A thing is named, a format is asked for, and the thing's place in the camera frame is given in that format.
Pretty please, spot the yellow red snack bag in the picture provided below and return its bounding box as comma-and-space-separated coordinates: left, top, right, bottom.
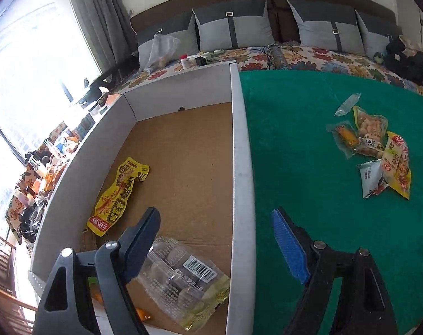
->
381, 131, 412, 200

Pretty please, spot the gold bag of nuts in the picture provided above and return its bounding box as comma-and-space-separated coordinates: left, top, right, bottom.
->
137, 236, 230, 331

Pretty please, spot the brown headboard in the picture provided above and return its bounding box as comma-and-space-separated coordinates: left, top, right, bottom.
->
130, 0, 397, 45

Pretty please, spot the clear pack orange snack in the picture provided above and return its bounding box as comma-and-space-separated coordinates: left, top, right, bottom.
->
326, 121, 360, 159

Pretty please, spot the grey pillow centre left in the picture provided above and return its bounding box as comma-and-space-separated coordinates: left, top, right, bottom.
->
193, 0, 274, 51

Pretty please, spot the floral bed sheet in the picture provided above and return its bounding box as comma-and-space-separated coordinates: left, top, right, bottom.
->
112, 43, 423, 107

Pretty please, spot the grey pillow far right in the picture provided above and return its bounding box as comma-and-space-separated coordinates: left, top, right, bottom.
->
355, 11, 402, 60

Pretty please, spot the white triangular snack pack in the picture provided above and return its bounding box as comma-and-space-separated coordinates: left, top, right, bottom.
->
357, 160, 389, 199

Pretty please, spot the orange sausage snack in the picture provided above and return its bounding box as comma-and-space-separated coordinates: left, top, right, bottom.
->
92, 293, 152, 321

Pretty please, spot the green embossed bed cover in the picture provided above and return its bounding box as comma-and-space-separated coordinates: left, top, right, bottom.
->
239, 70, 423, 334

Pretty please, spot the grey pillow centre right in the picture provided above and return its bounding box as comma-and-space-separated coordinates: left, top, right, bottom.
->
287, 0, 365, 55

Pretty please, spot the clear empty wrapper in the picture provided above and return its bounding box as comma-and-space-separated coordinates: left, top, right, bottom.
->
334, 93, 361, 116

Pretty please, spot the grey curtain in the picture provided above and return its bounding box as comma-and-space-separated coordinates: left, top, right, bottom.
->
70, 0, 137, 72

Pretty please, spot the grey pillow far left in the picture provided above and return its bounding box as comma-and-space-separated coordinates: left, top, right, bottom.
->
137, 11, 199, 70

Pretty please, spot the white pill bottle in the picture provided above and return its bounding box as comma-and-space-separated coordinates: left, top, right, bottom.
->
180, 54, 191, 70

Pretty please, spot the white plastic bag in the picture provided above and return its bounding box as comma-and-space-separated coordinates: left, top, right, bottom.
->
145, 33, 180, 73

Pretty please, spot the grey cardboard box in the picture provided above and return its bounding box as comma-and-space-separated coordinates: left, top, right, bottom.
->
28, 62, 256, 334

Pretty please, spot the black clothes pile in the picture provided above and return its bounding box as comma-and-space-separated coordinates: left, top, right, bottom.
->
383, 38, 423, 86

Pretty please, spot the grey pillow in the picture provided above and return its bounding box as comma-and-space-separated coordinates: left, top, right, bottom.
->
193, 0, 274, 51
355, 11, 402, 60
287, 0, 365, 55
137, 11, 199, 70

